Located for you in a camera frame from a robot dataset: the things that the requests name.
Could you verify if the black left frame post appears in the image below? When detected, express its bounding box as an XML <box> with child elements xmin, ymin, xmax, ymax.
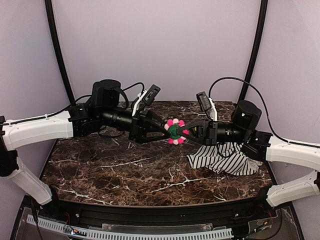
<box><xmin>44</xmin><ymin>0</ymin><xmax>75</xmax><ymax>104</ymax></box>

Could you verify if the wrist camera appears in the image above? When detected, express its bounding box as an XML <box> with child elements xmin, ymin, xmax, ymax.
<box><xmin>196</xmin><ymin>91</ymin><xmax>218</xmax><ymax>121</ymax></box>
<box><xmin>132</xmin><ymin>84</ymin><xmax>161</xmax><ymax>117</ymax></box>

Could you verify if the black right frame post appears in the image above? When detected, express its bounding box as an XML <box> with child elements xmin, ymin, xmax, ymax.
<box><xmin>238</xmin><ymin>0</ymin><xmax>269</xmax><ymax>102</ymax></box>

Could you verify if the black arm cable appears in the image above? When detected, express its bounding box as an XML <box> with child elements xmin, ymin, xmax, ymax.
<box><xmin>0</xmin><ymin>82</ymin><xmax>146</xmax><ymax>126</ymax></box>
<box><xmin>208</xmin><ymin>76</ymin><xmax>291</xmax><ymax>145</ymax></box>

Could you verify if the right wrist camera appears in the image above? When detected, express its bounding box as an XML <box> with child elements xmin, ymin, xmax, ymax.
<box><xmin>196</xmin><ymin>91</ymin><xmax>218</xmax><ymax>121</ymax></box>

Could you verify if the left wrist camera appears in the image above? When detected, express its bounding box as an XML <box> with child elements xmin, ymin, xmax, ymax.
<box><xmin>132</xmin><ymin>84</ymin><xmax>161</xmax><ymax>117</ymax></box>

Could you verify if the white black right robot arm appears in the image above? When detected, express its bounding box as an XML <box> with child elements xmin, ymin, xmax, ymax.
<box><xmin>176</xmin><ymin>100</ymin><xmax>320</xmax><ymax>207</ymax></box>

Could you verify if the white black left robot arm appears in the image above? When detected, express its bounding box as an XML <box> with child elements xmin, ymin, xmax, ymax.
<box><xmin>0</xmin><ymin>79</ymin><xmax>170</xmax><ymax>207</ymax></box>

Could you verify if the pink flower brooch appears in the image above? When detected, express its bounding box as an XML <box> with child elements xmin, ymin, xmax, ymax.
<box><xmin>164</xmin><ymin>118</ymin><xmax>186</xmax><ymax>145</ymax></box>

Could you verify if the black front frame rail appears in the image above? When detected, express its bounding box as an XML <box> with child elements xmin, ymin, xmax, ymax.
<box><xmin>61</xmin><ymin>198</ymin><xmax>265</xmax><ymax>227</ymax></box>

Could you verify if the white slotted cable duct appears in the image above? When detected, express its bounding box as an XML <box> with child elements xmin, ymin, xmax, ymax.
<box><xmin>24</xmin><ymin>214</ymin><xmax>234</xmax><ymax>240</ymax></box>

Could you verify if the black frame post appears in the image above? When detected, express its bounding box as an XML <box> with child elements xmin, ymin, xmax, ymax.
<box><xmin>238</xmin><ymin>0</ymin><xmax>269</xmax><ymax>102</ymax></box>
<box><xmin>44</xmin><ymin>0</ymin><xmax>75</xmax><ymax>104</ymax></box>

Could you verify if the black white striped garment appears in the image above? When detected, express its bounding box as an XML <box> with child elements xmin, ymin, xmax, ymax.
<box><xmin>187</xmin><ymin>143</ymin><xmax>263</xmax><ymax>176</ymax></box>

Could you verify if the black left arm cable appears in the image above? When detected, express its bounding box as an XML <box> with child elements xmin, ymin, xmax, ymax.
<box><xmin>0</xmin><ymin>82</ymin><xmax>146</xmax><ymax>126</ymax></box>

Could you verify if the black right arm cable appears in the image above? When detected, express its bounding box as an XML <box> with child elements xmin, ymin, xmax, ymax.
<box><xmin>208</xmin><ymin>76</ymin><xmax>291</xmax><ymax>145</ymax></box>

